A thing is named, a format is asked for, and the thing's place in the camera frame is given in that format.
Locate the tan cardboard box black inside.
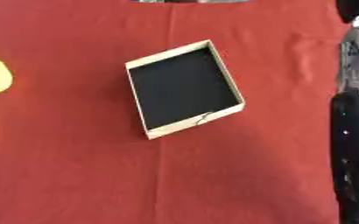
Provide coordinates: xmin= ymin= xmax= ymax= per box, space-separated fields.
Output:
xmin=124 ymin=38 xmax=247 ymax=140

